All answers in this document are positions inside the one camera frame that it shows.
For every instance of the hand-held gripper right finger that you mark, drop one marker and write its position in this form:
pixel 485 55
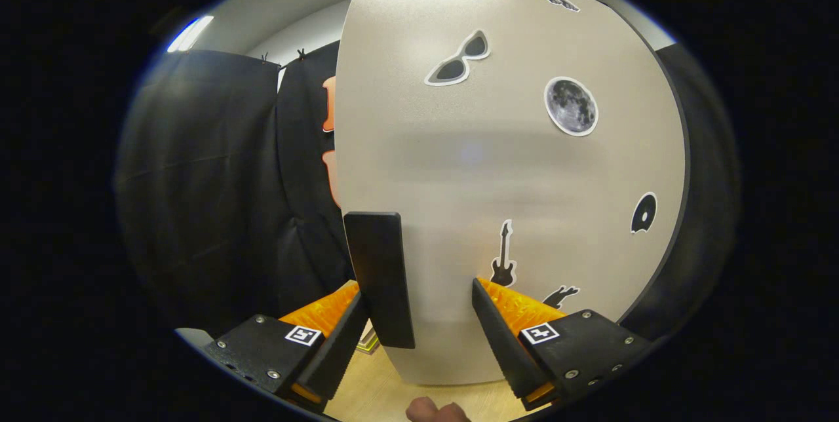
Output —
pixel 501 350

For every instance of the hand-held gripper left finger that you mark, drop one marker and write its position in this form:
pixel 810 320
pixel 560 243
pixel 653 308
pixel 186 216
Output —
pixel 341 356

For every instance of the beige shoe cabinet door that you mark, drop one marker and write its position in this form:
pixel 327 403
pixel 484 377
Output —
pixel 491 166

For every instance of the stack of books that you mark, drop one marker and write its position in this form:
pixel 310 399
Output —
pixel 367 342

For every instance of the black backdrop cloth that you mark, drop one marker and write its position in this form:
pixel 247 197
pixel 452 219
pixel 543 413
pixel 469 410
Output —
pixel 196 199

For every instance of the row of black cloth clips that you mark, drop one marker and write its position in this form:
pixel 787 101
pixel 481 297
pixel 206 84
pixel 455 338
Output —
pixel 301 55

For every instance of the long ceiling light strip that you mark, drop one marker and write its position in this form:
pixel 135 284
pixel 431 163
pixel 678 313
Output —
pixel 190 34

